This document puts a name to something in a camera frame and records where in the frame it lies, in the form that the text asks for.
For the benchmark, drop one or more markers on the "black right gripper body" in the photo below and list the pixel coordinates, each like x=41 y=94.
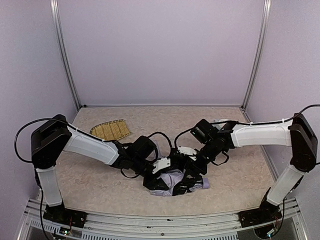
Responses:
x=189 y=178

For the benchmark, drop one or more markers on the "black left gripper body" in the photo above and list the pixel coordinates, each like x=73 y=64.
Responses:
x=152 y=180

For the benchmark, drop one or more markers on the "lilac folding umbrella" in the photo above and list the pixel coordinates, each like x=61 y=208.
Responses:
x=171 y=184

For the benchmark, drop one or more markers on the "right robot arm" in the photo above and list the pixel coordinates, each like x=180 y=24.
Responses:
x=220 y=136

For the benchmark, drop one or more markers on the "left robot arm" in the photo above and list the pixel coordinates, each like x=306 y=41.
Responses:
x=56 y=135

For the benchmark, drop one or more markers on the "light blue mug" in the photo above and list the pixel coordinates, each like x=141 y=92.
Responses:
x=219 y=123

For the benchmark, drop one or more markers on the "woven bamboo tray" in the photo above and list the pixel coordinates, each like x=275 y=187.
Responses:
x=111 y=130

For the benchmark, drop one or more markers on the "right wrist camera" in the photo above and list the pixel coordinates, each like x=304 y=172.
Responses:
x=188 y=151

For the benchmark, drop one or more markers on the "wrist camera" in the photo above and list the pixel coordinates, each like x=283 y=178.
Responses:
x=160 y=164
x=188 y=151

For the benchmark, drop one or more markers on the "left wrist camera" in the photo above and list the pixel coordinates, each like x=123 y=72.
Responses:
x=160 y=164

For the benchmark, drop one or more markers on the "aluminium front rail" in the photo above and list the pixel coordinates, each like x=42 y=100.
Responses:
x=218 y=226

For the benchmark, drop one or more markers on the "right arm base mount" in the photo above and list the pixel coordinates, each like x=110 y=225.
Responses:
x=260 y=215

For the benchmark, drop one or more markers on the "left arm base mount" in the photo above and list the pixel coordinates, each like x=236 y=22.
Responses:
x=65 y=216

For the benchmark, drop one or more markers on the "right aluminium corner post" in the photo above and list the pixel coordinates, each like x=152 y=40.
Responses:
x=258 y=53

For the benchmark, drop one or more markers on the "aluminium corner post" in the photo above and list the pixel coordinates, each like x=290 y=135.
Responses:
x=63 y=52
x=258 y=53

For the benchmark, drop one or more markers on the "left aluminium corner post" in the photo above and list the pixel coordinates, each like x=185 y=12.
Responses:
x=63 y=52

